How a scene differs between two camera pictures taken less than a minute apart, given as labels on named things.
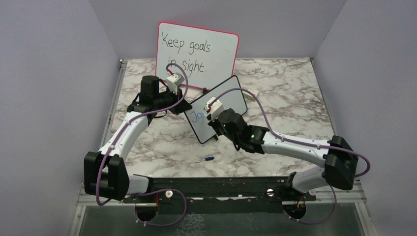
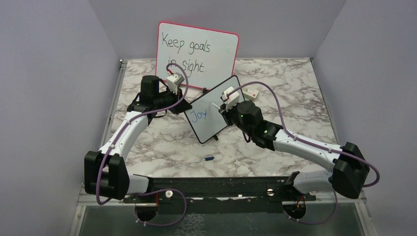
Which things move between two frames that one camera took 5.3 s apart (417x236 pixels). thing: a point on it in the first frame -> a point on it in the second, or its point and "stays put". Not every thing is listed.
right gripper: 214,124 -> 226,113
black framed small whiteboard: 198,118 stays put
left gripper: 183,106 stays put
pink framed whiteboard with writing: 209,56 stays put
